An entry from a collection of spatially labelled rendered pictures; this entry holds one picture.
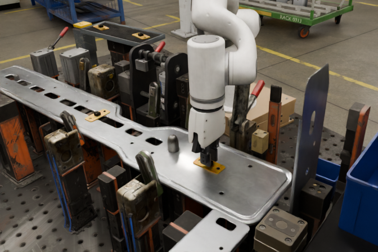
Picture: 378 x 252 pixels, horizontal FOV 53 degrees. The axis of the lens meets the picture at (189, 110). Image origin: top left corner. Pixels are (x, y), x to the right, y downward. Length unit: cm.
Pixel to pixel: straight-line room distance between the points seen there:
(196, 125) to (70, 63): 78
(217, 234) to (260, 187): 18
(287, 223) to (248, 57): 35
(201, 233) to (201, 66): 36
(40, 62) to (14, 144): 44
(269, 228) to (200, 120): 29
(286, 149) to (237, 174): 66
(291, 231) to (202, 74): 37
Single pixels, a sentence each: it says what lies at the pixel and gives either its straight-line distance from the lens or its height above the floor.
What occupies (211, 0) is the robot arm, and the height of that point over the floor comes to 141.
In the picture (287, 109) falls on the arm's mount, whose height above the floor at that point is 78.
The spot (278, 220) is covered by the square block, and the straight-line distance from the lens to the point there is 79.
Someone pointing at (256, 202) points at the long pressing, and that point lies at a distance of 91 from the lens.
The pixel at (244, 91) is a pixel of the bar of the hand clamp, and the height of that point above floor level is 116.
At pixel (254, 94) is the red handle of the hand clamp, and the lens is 110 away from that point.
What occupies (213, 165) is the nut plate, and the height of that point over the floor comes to 100.
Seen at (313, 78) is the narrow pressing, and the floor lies 133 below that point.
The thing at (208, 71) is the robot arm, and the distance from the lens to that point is 83.
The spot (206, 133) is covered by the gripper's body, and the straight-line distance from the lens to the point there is 91.
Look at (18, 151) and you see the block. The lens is 155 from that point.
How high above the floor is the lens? 161
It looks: 29 degrees down
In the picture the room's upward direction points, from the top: 3 degrees counter-clockwise
